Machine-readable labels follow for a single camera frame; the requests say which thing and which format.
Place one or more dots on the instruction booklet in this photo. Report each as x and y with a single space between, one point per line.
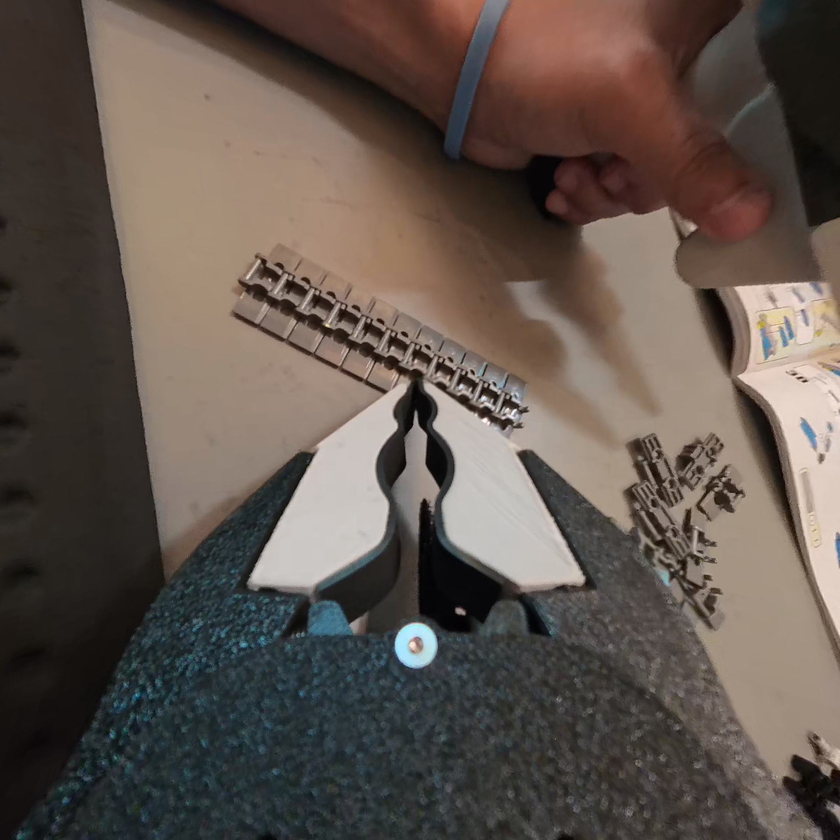
787 407

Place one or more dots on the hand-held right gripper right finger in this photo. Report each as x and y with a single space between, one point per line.
512 518

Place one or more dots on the person's left hand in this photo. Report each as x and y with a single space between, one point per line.
590 85

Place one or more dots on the grey desk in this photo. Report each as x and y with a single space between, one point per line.
295 197

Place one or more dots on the pile of grey track links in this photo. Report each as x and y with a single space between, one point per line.
676 525

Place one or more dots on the blue wristband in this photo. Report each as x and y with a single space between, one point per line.
469 79

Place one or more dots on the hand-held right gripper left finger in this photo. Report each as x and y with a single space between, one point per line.
321 518

